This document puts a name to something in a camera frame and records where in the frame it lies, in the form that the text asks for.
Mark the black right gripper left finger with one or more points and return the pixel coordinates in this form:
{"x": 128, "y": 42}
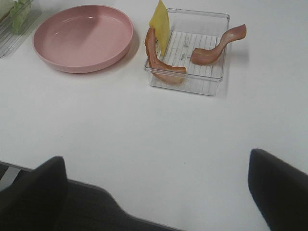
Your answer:
{"x": 35, "y": 201}

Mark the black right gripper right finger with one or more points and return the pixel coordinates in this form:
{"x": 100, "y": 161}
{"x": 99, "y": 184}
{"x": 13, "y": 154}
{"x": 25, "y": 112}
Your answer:
{"x": 279, "y": 190}

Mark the wavy bacon strip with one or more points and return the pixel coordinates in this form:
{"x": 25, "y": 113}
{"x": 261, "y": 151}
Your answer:
{"x": 205, "y": 57}

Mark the curled bacon strip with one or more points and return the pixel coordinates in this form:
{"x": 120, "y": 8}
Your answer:
{"x": 155, "y": 63}

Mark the yellow cheese slice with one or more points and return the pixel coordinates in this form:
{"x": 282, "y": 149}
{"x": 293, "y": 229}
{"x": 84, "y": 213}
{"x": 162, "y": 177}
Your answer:
{"x": 160, "y": 22}

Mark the green lettuce leaf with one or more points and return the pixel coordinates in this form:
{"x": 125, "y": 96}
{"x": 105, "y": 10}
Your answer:
{"x": 19, "y": 13}

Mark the clear left plastic tray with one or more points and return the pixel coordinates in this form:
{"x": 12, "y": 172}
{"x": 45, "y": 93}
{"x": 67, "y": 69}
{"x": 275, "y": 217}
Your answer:
{"x": 10, "y": 41}

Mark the clear plastic tray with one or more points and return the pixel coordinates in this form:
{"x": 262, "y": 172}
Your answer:
{"x": 10, "y": 41}
{"x": 190, "y": 30}

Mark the pink round plate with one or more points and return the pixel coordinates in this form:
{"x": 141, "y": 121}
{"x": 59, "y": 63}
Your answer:
{"x": 84, "y": 39}

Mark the clear right plastic tray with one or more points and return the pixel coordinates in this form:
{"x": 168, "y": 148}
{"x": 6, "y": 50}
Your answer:
{"x": 190, "y": 30}

